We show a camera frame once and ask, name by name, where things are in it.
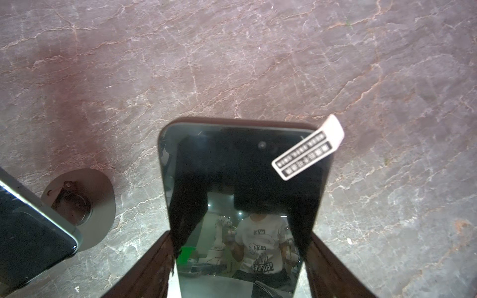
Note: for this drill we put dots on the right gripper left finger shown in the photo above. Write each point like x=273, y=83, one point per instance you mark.
x=149, y=277

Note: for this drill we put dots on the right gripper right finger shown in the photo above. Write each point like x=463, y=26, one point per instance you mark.
x=328, y=277

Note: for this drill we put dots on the grey round stand front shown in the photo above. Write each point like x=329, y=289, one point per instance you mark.
x=84, y=198

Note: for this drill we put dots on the phone with white sticker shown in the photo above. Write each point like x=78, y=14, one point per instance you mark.
x=242, y=198

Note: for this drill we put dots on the black phone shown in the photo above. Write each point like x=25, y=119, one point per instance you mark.
x=34, y=237

